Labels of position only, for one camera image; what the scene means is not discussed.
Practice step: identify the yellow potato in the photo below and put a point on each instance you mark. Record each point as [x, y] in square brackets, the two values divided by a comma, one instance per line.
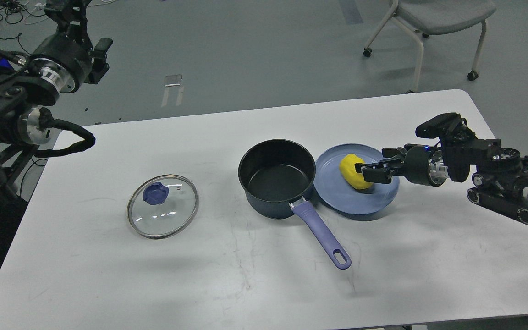
[348, 171]

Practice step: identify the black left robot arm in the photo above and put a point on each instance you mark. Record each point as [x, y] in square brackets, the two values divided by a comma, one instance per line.
[31, 83]

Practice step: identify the glass lid purple knob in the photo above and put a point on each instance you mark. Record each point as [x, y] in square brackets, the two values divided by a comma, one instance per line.
[162, 206]

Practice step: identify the blue plate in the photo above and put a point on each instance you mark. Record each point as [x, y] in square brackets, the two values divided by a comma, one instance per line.
[333, 189]

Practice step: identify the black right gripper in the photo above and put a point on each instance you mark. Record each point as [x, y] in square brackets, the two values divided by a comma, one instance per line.
[419, 164]

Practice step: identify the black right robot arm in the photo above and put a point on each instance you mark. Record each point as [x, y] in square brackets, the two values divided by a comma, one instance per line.
[499, 175]

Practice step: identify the silver floor plate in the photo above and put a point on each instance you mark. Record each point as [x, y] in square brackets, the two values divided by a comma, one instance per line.
[172, 80]

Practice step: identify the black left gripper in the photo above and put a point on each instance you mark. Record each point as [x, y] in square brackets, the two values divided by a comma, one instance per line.
[66, 60]

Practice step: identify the dark blue saucepan purple handle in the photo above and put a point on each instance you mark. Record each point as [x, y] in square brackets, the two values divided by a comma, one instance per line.
[277, 177]

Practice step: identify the grey office chair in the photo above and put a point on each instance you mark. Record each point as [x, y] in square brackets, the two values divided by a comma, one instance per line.
[420, 19]

